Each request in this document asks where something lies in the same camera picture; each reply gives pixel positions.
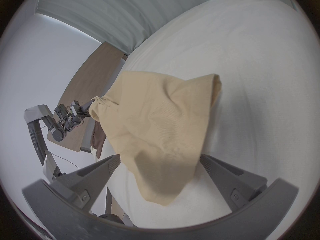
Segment bed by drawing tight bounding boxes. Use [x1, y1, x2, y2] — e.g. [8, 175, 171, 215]
[47, 0, 320, 234]

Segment black cable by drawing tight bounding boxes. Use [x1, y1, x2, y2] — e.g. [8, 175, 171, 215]
[49, 153, 82, 171]

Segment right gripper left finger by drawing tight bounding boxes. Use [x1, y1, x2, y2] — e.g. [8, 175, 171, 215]
[54, 154, 122, 213]

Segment brown shorts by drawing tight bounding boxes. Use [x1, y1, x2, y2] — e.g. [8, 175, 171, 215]
[90, 123, 107, 159]

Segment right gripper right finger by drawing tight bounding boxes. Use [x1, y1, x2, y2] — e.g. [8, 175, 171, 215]
[199, 154, 268, 213]

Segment beige shorts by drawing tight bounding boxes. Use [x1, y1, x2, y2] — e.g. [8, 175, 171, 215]
[89, 70, 223, 207]

